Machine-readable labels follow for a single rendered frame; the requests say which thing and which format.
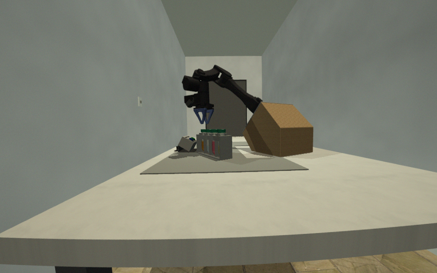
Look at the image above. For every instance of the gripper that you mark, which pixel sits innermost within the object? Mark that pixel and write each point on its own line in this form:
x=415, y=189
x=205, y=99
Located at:
x=204, y=106

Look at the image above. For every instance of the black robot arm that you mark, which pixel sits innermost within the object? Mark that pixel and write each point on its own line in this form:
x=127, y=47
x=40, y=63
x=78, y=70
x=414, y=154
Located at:
x=199, y=83

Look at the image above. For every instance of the grey sloping control panel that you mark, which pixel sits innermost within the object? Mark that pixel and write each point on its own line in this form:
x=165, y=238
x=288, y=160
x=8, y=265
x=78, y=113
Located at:
x=186, y=144

